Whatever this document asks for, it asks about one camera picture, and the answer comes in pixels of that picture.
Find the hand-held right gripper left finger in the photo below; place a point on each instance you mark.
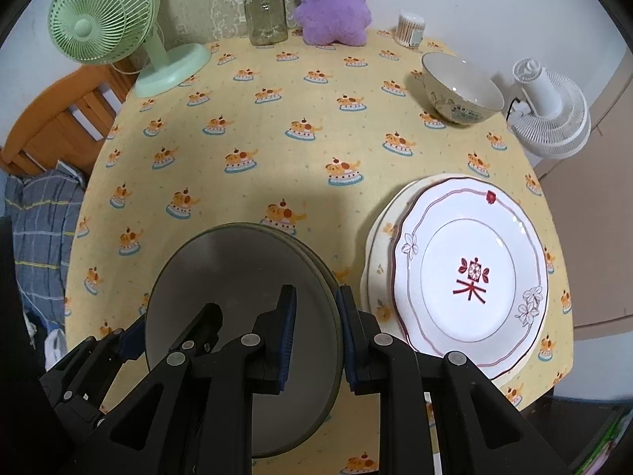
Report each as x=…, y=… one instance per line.
x=287, y=336

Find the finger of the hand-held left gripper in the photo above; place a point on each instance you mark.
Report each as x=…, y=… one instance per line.
x=132, y=339
x=207, y=321

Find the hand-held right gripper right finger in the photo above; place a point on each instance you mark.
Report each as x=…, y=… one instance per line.
x=348, y=341

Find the scalloped yellow flower plate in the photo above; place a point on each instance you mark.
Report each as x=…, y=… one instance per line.
x=367, y=282

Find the white plate red pattern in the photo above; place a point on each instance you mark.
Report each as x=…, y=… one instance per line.
x=470, y=267

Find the white cloth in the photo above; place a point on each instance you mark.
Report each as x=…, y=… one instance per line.
x=54, y=349

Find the blue plaid cloth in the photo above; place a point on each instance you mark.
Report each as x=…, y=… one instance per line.
x=39, y=217

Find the yellow printed tablecloth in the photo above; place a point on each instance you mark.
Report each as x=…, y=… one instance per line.
x=296, y=158

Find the green pink packet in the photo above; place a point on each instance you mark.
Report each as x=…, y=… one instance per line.
x=608, y=435

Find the white desk fan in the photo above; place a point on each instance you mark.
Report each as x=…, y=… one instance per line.
x=554, y=118

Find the glass jar black lid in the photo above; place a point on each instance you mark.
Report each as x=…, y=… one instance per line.
x=264, y=15

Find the cotton swab container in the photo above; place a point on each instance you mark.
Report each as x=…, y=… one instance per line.
x=411, y=32

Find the green desk fan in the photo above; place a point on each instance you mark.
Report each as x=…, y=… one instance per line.
x=94, y=15

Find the purple plush toy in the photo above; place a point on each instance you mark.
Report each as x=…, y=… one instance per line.
x=331, y=5

